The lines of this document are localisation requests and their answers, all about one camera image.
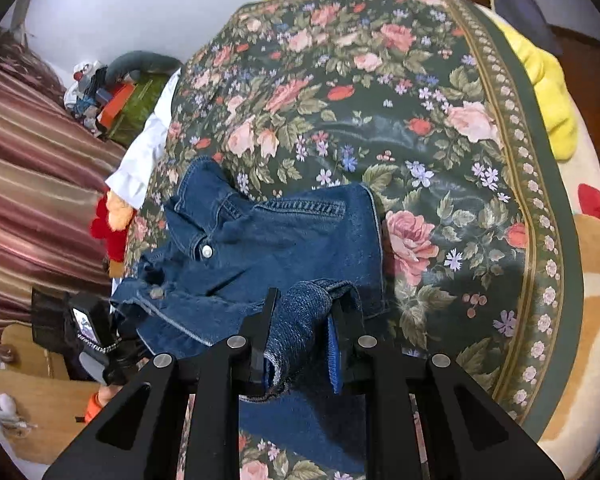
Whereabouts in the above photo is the grey backpack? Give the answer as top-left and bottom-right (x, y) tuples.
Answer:
(492, 0), (564, 57)

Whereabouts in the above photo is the cream printed blanket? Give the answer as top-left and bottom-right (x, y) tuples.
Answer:
(480, 5), (600, 471)

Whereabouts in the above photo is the blue denim jacket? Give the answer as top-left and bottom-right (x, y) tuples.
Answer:
(109, 156), (387, 478)

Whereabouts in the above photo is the floral bedspread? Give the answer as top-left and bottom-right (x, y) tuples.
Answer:
(125, 0), (584, 480)

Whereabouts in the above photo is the striped pink curtain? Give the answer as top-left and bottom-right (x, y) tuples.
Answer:
(0, 27), (131, 356)

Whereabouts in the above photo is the red plush toy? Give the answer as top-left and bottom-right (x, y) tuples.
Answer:
(90, 187), (138, 277)

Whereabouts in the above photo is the white shirt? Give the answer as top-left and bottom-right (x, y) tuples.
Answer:
(105, 67), (182, 209)

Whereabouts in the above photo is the green box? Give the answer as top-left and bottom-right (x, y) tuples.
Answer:
(105, 77), (172, 147)

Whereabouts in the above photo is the orange item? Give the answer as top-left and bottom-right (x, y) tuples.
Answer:
(76, 391), (112, 425)

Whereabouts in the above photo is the yellow blanket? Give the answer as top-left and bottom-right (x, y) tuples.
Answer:
(485, 7), (579, 162)

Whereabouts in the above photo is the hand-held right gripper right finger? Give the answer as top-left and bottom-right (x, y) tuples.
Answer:
(327, 300), (566, 480)

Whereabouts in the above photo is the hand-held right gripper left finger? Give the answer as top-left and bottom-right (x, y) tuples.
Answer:
(42, 287), (281, 480)

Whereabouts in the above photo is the black chair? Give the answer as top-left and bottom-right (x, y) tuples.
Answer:
(31, 287), (70, 345)

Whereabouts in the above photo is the orange box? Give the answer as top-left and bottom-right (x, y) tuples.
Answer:
(99, 84), (137, 127)

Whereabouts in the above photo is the pile of household clutter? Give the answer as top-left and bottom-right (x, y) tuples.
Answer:
(64, 59), (112, 122)

